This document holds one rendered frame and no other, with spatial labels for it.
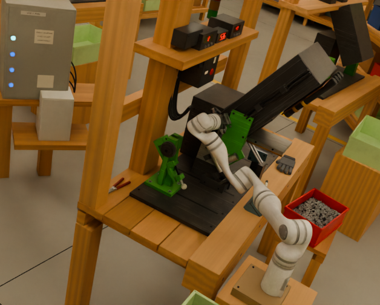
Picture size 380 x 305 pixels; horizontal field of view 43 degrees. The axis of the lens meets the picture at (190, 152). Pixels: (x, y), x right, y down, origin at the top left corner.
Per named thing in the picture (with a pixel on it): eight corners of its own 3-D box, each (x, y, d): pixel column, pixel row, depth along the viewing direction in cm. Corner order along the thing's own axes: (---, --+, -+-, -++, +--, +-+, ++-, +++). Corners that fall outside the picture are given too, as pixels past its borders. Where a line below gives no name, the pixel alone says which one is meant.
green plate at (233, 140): (242, 156, 244) (258, 117, 239) (237, 158, 236) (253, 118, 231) (222, 146, 248) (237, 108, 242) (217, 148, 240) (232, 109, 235)
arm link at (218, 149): (201, 146, 212) (216, 135, 212) (236, 193, 217) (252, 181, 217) (204, 149, 203) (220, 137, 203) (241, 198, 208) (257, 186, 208)
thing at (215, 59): (213, 80, 240) (221, 52, 233) (198, 89, 227) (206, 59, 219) (192, 72, 244) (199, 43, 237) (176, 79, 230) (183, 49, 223)
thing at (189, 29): (199, 44, 216) (203, 28, 213) (184, 49, 204) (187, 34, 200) (186, 39, 218) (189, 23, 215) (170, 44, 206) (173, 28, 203)
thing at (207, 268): (307, 165, 317) (314, 146, 310) (210, 302, 194) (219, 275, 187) (287, 157, 322) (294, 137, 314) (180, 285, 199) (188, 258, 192)
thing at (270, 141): (290, 146, 254) (292, 141, 252) (281, 157, 241) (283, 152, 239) (224, 118, 266) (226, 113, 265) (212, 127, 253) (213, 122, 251)
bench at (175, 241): (271, 251, 353) (313, 148, 311) (172, 411, 231) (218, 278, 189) (190, 209, 375) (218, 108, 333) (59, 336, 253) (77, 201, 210)
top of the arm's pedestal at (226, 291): (314, 299, 201) (317, 291, 199) (289, 349, 175) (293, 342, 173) (246, 261, 212) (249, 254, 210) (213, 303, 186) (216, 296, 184)
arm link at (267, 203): (252, 210, 195) (271, 210, 199) (285, 250, 172) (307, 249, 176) (257, 190, 191) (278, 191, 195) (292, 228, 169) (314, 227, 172)
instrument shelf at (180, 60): (257, 38, 272) (259, 31, 270) (181, 71, 198) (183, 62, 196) (218, 23, 280) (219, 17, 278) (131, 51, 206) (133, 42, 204)
